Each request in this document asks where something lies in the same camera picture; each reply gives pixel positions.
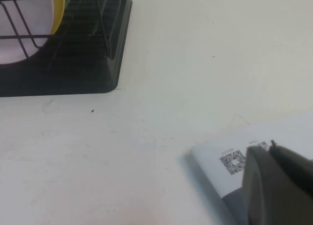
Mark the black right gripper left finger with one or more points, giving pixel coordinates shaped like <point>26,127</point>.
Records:
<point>259,190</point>

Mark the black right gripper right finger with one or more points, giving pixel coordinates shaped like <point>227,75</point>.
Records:
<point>293,166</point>

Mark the pink round plate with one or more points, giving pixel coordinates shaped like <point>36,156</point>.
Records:
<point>36,17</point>

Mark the yellow round plate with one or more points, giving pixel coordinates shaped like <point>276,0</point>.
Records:
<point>58,12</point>

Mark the white box with QR codes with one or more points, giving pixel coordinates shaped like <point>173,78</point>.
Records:
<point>210,166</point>

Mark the black plastic drip tray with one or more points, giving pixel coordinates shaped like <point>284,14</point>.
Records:
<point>73,75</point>

